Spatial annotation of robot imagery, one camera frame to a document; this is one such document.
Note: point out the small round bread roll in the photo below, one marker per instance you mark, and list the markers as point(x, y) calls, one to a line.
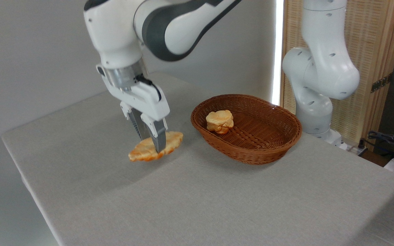
point(219, 121)

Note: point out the long golden bread loaf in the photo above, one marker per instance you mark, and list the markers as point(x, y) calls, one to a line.
point(142, 152)

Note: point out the brown oval wicker basket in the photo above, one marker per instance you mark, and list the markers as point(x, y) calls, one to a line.
point(268, 143)

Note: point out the dark metal screen hinge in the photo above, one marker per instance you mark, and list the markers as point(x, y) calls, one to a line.
point(381, 83)

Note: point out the grey tablecloth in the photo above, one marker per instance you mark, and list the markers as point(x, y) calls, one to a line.
point(217, 205)

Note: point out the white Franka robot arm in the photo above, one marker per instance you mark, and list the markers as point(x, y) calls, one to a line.
point(183, 30)

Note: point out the wooden bamboo folding screen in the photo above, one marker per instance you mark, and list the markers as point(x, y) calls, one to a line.
point(375, 37)

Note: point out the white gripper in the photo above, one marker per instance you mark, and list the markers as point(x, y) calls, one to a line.
point(149, 100)

